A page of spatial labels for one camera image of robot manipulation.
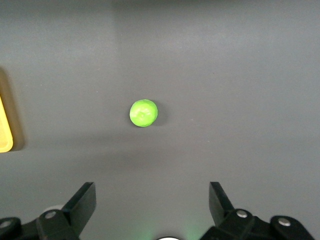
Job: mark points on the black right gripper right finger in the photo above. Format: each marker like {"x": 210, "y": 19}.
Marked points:
{"x": 220, "y": 200}

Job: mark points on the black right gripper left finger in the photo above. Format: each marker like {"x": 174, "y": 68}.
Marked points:
{"x": 80, "y": 200}

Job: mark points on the green apple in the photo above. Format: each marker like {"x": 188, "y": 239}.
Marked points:
{"x": 143, "y": 113}

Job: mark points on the yellow plastic tray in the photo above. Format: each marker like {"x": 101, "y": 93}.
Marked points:
{"x": 4, "y": 135}

